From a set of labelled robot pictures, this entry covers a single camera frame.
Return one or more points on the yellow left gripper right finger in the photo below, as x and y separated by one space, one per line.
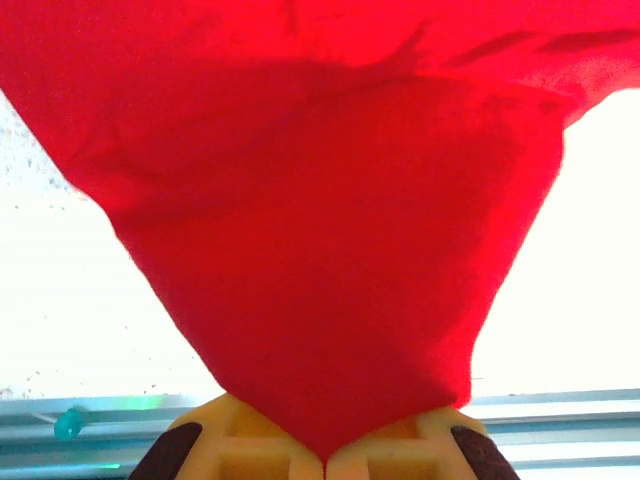
400 450

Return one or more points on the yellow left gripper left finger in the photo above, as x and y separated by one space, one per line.
250 450

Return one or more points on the red t-shirt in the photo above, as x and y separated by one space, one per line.
320 200

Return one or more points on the aluminium rail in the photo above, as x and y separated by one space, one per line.
575 435

